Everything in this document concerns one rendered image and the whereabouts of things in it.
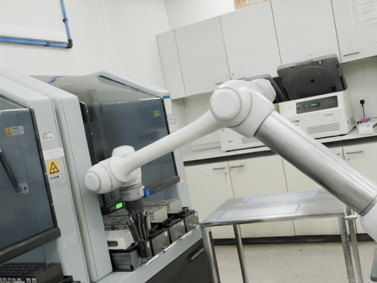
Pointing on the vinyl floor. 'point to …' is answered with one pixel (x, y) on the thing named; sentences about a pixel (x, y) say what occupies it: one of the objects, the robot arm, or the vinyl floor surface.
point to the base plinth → (290, 239)
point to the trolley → (223, 215)
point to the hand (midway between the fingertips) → (143, 248)
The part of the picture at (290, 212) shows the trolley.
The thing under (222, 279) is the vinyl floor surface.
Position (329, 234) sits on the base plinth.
